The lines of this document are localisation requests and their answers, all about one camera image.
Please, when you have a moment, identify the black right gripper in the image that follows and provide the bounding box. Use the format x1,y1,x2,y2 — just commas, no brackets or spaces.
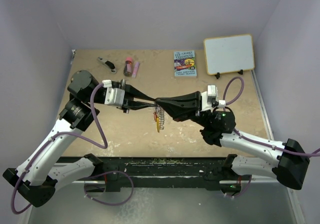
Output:
155,90,212,129

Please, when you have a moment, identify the metal keyring organizer with rings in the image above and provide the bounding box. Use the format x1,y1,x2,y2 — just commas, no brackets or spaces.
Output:
154,105,165,133

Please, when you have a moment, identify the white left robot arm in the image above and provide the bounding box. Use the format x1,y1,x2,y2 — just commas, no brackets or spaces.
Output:
2,70,155,215

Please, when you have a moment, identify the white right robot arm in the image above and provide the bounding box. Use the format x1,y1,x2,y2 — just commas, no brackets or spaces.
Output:
155,91,310,190

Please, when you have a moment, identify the pink capped bottle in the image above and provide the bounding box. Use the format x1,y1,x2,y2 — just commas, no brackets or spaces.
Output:
123,57,133,77

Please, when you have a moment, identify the pink highlighter marker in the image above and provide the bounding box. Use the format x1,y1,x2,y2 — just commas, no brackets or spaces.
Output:
131,61,140,78

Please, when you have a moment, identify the grey black stapler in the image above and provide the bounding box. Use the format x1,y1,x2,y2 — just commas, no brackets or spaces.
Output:
97,57,117,74

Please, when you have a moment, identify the treehouse paperback book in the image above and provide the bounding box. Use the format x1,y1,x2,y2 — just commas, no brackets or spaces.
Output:
173,50,197,78

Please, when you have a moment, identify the yellow framed whiteboard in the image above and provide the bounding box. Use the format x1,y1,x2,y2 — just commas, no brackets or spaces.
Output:
203,33,255,79

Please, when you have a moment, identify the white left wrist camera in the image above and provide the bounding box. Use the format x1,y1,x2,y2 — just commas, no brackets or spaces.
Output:
102,79,125,108

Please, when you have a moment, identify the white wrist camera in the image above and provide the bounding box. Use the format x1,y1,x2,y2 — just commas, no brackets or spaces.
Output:
102,79,125,108
200,84,226,112

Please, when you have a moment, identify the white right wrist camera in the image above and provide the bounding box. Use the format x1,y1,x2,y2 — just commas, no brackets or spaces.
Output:
200,84,226,112

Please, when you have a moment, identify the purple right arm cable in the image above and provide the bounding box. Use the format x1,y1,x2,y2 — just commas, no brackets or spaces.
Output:
222,76,320,201

